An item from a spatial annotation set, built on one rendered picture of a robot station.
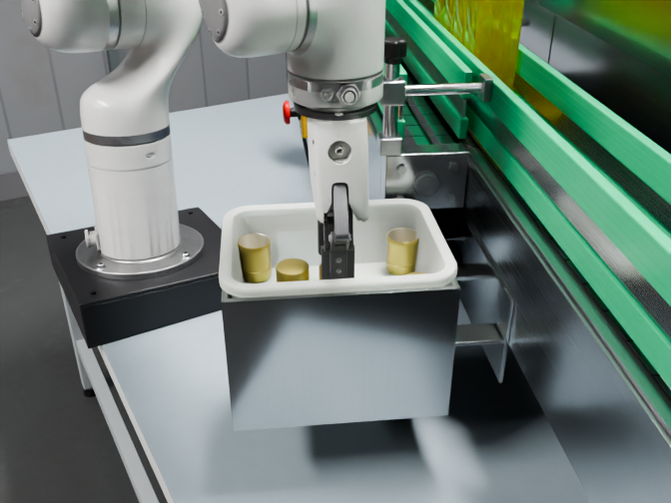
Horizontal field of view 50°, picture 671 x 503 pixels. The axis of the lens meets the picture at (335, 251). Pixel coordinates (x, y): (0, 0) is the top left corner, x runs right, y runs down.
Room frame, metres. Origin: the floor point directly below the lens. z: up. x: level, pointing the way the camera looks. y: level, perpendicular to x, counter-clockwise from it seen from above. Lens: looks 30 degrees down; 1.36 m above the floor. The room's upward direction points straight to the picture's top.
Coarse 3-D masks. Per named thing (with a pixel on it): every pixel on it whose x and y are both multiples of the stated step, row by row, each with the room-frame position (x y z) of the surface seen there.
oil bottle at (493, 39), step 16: (480, 0) 0.88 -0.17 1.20; (496, 0) 0.88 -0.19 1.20; (512, 0) 0.88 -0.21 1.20; (480, 16) 0.88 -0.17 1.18; (496, 16) 0.88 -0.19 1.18; (512, 16) 0.88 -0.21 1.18; (480, 32) 0.88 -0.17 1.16; (496, 32) 0.88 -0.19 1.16; (512, 32) 0.88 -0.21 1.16; (480, 48) 0.88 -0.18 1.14; (496, 48) 0.88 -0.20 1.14; (512, 48) 0.88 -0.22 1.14; (496, 64) 0.88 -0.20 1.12; (512, 64) 0.88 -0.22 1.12; (512, 80) 0.88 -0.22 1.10
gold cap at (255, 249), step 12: (240, 240) 0.68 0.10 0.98; (252, 240) 0.69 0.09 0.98; (264, 240) 0.69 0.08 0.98; (240, 252) 0.67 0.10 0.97; (252, 252) 0.66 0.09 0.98; (264, 252) 0.67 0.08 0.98; (252, 264) 0.66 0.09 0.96; (264, 264) 0.67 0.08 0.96; (252, 276) 0.66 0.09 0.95; (264, 276) 0.67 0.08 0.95
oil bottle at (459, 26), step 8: (456, 0) 0.98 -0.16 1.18; (464, 0) 0.94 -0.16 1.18; (456, 8) 0.97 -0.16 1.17; (464, 8) 0.94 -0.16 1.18; (456, 16) 0.97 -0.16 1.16; (464, 16) 0.94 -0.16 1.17; (456, 24) 0.97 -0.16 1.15; (464, 24) 0.94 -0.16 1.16; (456, 32) 0.96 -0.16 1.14; (464, 32) 0.94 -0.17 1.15
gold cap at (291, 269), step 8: (280, 264) 0.63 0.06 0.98; (288, 264) 0.63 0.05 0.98; (296, 264) 0.63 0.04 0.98; (304, 264) 0.63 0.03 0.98; (280, 272) 0.61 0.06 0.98; (288, 272) 0.61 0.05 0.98; (296, 272) 0.61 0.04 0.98; (304, 272) 0.61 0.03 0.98; (280, 280) 0.61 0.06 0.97; (288, 280) 0.61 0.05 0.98; (296, 280) 0.61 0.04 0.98
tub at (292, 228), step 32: (224, 224) 0.67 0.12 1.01; (256, 224) 0.70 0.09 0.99; (288, 224) 0.70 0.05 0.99; (384, 224) 0.71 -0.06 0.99; (416, 224) 0.70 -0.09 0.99; (224, 256) 0.60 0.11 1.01; (288, 256) 0.70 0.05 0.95; (320, 256) 0.70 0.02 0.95; (384, 256) 0.71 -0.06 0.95; (416, 256) 0.68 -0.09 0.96; (448, 256) 0.60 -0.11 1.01; (224, 288) 0.55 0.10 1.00; (256, 288) 0.54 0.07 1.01; (288, 288) 0.54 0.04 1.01; (320, 288) 0.55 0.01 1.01; (352, 288) 0.55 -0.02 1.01; (384, 288) 0.55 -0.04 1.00
